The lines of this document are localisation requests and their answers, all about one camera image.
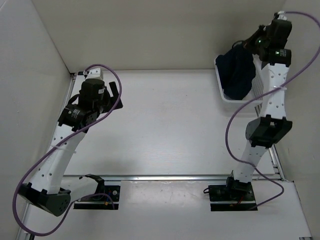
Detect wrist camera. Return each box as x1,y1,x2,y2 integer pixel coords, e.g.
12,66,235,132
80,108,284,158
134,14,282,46
273,10,288,21
84,67,104,81

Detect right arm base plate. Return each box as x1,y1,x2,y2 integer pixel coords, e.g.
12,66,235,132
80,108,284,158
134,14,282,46
203,185,258,212

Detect white plastic mesh basket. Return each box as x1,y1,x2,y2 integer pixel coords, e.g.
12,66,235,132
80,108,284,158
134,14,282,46
214,57,264,114

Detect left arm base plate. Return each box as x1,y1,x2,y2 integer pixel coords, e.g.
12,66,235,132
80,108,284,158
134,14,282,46
73,174,121,210

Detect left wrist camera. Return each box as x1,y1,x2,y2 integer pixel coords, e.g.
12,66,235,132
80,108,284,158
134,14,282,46
84,67,104,81

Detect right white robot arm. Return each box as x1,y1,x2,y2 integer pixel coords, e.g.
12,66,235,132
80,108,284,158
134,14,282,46
224,19,293,200

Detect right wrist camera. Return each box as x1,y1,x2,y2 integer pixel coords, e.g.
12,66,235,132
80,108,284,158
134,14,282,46
273,10,288,21

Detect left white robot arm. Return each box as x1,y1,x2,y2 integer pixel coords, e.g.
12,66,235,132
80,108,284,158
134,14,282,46
18,78,123,217

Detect navy blue shorts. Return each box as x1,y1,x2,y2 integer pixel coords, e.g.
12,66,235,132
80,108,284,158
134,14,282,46
215,45,256,101

